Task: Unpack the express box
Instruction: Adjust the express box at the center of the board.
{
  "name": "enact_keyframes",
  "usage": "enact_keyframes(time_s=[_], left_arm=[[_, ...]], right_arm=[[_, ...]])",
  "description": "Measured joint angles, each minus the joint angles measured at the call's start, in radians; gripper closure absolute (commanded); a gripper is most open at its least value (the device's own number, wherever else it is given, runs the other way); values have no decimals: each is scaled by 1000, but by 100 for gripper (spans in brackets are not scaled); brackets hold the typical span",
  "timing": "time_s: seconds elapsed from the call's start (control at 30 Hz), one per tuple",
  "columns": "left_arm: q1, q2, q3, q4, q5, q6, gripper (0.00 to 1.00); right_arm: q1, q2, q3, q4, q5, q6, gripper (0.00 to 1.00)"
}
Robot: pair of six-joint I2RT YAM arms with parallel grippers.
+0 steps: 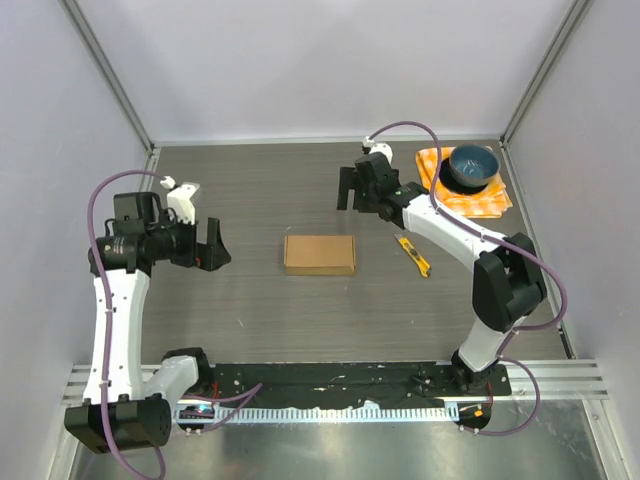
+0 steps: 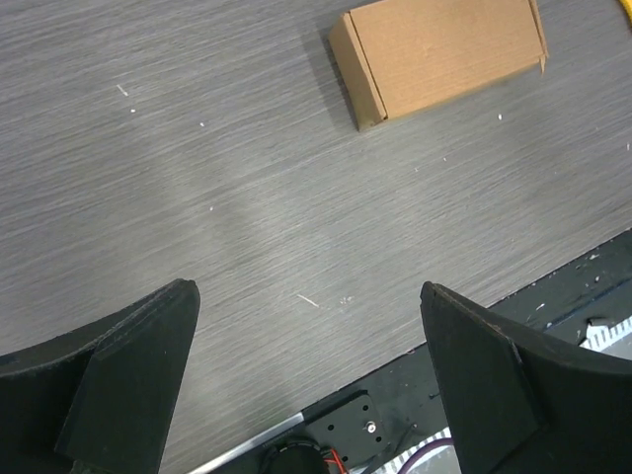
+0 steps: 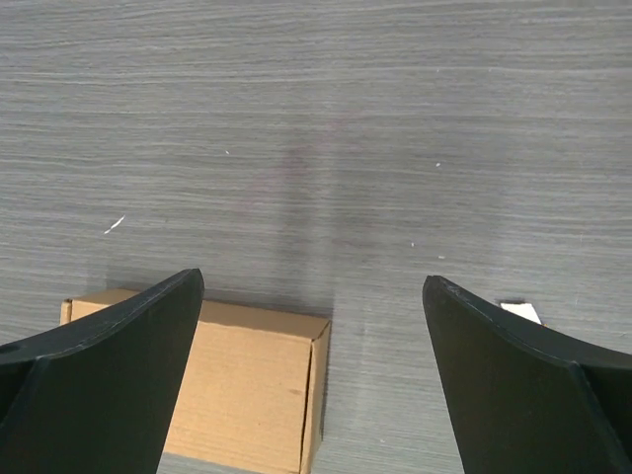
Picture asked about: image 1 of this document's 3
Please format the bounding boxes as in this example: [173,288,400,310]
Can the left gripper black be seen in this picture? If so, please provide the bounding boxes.
[148,209,231,271]

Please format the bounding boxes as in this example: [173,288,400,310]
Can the brown cardboard express box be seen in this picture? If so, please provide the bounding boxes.
[284,235,356,276]

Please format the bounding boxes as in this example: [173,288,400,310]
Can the yellow utility knife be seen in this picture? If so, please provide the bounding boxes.
[394,234,431,278]

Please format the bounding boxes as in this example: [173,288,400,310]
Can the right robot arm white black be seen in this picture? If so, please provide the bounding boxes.
[336,152,547,395]

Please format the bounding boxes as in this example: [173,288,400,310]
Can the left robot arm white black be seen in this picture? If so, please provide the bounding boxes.
[64,183,231,454]

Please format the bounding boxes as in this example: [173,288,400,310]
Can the blue ceramic bowl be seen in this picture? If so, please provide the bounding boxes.
[449,144,501,188]

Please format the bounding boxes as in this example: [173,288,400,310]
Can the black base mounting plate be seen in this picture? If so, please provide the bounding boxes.
[188,361,512,408]

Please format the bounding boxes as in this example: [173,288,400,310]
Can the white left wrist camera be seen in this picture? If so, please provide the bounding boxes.
[160,176,200,225]

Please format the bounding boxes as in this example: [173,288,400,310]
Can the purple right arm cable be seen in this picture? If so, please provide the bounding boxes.
[367,120,569,436]

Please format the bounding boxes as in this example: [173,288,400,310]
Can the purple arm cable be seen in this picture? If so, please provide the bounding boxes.
[87,170,263,480]
[367,120,569,436]

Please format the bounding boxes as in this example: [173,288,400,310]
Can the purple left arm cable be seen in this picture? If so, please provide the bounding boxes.
[87,170,263,480]

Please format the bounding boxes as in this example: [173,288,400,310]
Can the white slotted cable duct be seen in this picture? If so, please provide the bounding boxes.
[174,402,459,429]

